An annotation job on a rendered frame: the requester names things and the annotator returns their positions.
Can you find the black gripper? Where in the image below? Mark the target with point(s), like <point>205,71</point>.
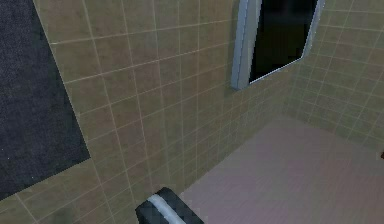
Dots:
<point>156,211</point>

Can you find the grey framed dark window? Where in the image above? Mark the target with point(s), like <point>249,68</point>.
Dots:
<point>283,36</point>

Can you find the dark grey wall panel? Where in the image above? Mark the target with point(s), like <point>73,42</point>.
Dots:
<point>30,100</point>

